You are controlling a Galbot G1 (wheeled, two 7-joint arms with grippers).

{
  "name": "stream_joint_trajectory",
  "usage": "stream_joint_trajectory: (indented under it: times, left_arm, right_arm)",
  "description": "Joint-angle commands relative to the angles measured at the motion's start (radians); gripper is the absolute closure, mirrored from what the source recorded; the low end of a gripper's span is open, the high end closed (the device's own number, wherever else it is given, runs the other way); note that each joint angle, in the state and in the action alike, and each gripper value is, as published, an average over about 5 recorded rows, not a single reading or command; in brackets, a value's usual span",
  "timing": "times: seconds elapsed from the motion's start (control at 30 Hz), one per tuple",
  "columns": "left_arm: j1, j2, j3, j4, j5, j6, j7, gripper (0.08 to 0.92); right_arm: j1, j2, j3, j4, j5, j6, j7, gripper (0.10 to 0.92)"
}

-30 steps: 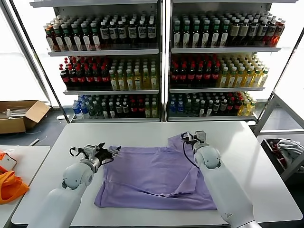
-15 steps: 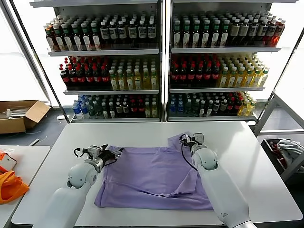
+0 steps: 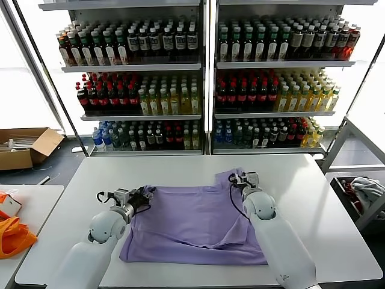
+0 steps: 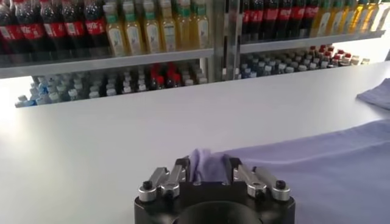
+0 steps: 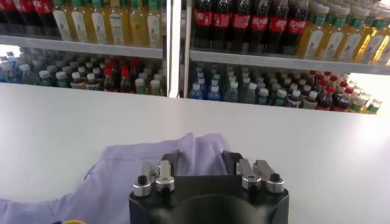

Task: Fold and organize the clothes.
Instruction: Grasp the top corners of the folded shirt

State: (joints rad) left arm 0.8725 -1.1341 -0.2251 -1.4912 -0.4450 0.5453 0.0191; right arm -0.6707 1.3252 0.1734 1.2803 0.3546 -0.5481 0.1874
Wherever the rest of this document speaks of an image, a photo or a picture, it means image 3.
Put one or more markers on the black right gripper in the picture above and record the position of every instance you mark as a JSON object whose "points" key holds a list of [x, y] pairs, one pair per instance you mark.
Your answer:
{"points": [[240, 182]]}

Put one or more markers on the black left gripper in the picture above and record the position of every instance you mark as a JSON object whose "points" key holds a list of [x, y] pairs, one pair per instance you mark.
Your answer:
{"points": [[138, 203]]}

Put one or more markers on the purple t-shirt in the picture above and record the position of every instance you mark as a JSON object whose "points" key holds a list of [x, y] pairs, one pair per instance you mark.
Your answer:
{"points": [[180, 216]]}

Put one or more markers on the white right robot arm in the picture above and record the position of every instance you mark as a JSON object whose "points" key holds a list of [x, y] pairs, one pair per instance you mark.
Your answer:
{"points": [[276, 241]]}

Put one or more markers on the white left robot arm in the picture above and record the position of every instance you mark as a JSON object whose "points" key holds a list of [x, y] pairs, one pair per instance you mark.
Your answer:
{"points": [[99, 228]]}

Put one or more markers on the green drink bottle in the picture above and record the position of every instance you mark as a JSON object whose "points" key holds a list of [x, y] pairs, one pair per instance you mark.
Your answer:
{"points": [[116, 141], [247, 137], [238, 137]]}

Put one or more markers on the blue water bottle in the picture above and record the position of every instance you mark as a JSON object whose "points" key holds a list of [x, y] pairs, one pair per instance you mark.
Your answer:
{"points": [[219, 138], [98, 141], [107, 141], [229, 137]]}

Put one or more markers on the dark drink bottle white cap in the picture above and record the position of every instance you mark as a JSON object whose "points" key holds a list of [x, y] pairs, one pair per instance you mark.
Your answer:
{"points": [[133, 141], [283, 135], [265, 138], [150, 140], [142, 141], [256, 138], [159, 139], [274, 135]]}

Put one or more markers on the yellow drink bottle white cap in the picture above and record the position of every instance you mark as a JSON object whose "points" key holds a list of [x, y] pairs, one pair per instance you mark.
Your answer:
{"points": [[319, 136], [308, 138], [195, 139], [187, 140]]}

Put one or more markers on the small cola bottle red label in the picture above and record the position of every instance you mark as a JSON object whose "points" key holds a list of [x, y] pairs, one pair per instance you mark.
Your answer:
{"points": [[300, 135], [169, 139], [291, 135], [179, 139]]}

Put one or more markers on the cola bottle red cap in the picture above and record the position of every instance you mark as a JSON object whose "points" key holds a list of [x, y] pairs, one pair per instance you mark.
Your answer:
{"points": [[263, 95], [113, 100], [232, 96], [81, 100], [273, 95], [123, 100], [242, 96], [103, 100], [92, 100], [133, 100], [252, 95], [221, 96]]}

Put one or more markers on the yellow juice bottle green label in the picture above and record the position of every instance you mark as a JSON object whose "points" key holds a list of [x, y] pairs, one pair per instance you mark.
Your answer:
{"points": [[195, 103], [304, 101], [185, 103], [154, 105], [164, 104], [334, 99], [144, 105], [314, 100], [174, 104], [293, 101], [283, 102], [325, 100]]}

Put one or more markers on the short white floor strip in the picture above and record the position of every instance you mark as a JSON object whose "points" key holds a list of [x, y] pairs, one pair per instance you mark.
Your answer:
{"points": [[45, 179]]}

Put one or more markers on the dark storage bin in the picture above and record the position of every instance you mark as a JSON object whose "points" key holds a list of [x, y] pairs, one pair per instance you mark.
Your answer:
{"points": [[341, 195]]}

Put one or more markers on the red cloth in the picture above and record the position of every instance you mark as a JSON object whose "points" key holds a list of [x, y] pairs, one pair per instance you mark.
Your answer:
{"points": [[349, 188]]}

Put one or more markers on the grey shelf unit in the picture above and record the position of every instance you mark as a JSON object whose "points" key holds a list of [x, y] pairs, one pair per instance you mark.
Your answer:
{"points": [[285, 64], [132, 67]]}

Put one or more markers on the dark bottle green white label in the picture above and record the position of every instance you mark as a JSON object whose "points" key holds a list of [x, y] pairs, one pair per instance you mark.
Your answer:
{"points": [[74, 54], [86, 54], [236, 47], [110, 53], [98, 53], [273, 46], [261, 47], [284, 46], [248, 47], [223, 48], [122, 52]]}

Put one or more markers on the grey white cloth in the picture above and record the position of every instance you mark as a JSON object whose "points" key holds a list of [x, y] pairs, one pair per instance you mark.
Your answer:
{"points": [[367, 189]]}

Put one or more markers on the open cardboard box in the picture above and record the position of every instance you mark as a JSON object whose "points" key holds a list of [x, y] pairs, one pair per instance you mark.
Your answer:
{"points": [[18, 159]]}

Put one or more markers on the small white orange box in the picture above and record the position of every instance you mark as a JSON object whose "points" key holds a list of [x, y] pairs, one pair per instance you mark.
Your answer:
{"points": [[12, 207]]}

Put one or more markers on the white packing strips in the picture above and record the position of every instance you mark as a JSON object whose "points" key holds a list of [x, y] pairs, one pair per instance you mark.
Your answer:
{"points": [[21, 141]]}

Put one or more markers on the orange fabric bag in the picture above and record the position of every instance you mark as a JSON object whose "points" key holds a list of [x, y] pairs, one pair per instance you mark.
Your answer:
{"points": [[15, 238]]}

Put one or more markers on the grey metal cart leg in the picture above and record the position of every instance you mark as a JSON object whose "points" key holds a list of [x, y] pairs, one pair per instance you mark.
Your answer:
{"points": [[371, 212]]}

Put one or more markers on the dark bottle grey square label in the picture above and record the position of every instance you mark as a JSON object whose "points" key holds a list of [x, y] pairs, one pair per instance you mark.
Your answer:
{"points": [[144, 43], [309, 40], [321, 39], [154, 42], [297, 40], [180, 41], [343, 40], [192, 41], [133, 43], [331, 39], [168, 42]]}

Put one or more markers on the red drink bottle grey label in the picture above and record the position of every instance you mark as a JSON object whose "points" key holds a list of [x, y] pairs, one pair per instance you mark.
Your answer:
{"points": [[354, 40]]}

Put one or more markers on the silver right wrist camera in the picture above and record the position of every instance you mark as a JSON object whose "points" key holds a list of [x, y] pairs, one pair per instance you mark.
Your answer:
{"points": [[252, 180]]}

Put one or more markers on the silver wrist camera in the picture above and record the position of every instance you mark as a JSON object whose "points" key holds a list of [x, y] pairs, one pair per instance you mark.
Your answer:
{"points": [[252, 180], [121, 197]]}

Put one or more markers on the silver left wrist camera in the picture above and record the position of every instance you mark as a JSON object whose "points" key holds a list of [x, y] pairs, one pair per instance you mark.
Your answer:
{"points": [[121, 197]]}

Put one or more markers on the grey metal frame table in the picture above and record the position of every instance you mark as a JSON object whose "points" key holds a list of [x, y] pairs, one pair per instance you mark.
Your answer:
{"points": [[336, 144]]}

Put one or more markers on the dark slanted metal post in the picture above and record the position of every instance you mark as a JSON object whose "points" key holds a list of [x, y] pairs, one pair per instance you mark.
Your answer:
{"points": [[365, 78], [44, 64]]}

